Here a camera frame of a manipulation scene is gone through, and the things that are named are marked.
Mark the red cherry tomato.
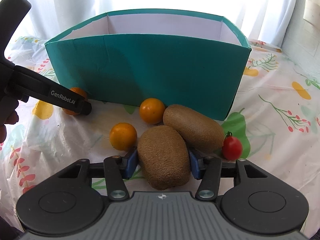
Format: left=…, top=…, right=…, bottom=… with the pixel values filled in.
left=222, top=132, right=243, bottom=161

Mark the orange cherry tomato front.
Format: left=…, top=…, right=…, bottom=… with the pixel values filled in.
left=109, top=122, right=137, bottom=151

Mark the orange cherry tomato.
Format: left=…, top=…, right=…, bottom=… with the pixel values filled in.
left=109, top=122, right=137, bottom=151
left=139, top=98, right=165, bottom=125

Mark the brown kiwi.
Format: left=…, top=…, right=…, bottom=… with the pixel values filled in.
left=137, top=125, right=190, bottom=190
left=163, top=105, right=225, bottom=154

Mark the small mandarin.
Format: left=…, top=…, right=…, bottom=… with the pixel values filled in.
left=61, top=87, right=89, bottom=116

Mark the left hand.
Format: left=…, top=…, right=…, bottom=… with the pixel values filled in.
left=0, top=109, right=20, bottom=144

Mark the floral plastic tablecloth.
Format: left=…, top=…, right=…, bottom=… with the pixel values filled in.
left=1, top=42, right=319, bottom=237

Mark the teal cardboard box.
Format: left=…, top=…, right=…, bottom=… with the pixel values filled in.
left=45, top=9, right=251, bottom=120

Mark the white curtain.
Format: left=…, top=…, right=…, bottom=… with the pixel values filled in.
left=14, top=0, right=296, bottom=46

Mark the white wall fixture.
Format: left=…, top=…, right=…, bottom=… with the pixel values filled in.
left=303, top=0, right=320, bottom=29

